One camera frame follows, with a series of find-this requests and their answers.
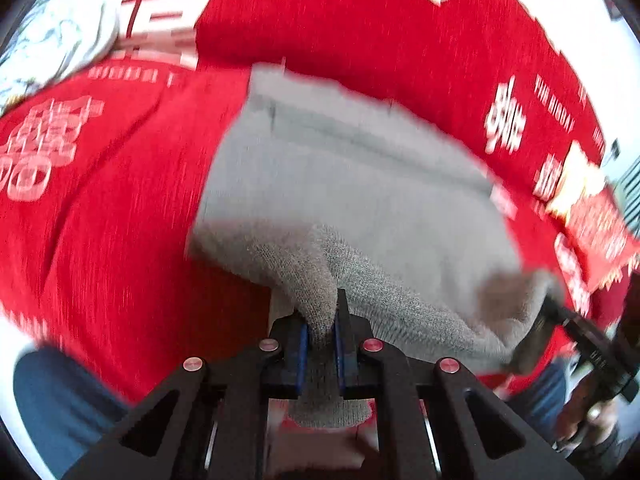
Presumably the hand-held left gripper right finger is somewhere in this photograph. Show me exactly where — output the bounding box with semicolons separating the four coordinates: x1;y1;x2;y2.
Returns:
333;287;584;480

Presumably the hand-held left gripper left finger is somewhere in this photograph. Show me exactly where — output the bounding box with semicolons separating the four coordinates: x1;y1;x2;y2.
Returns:
65;310;309;480

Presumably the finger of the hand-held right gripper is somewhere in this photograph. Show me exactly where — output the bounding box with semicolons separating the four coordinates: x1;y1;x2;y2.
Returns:
511;317;552;377
542;296;637;404

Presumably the grey knit sweater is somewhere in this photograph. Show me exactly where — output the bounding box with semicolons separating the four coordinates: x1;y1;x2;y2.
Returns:
186;62;567;431

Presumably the person's right hand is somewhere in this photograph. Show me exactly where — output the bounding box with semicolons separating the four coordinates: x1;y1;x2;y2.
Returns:
552;374;622;457

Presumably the person's right leg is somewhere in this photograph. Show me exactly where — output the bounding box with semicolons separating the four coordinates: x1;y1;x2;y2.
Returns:
507;360;572;442

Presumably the person's leg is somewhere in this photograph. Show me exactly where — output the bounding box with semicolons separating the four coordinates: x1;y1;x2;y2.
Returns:
507;360;572;442
12;346;132;479

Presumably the red printed blanket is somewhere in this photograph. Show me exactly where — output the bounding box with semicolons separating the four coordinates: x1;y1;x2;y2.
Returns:
0;0;640;466

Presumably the person's left leg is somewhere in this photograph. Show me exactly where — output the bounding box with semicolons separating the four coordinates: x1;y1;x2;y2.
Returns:
12;346;132;479

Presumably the white patterned cloth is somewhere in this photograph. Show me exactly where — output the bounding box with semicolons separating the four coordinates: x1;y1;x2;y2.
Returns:
0;0;121;117

